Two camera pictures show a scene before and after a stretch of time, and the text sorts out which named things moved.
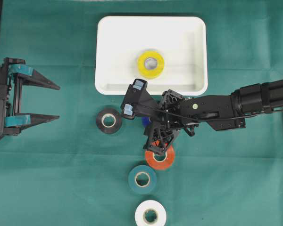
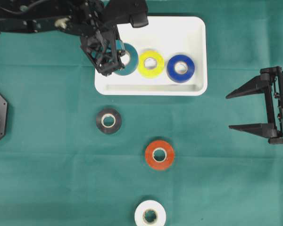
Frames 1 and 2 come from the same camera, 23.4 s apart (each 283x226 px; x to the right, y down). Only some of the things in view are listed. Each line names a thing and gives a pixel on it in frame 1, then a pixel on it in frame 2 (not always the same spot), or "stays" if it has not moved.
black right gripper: x=170 y=121 to x=278 y=93
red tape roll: x=168 y=162 stays
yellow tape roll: x=150 y=73 stays
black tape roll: x=111 y=129 stays
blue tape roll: x=145 y=121 to x=178 y=77
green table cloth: x=89 y=167 stays
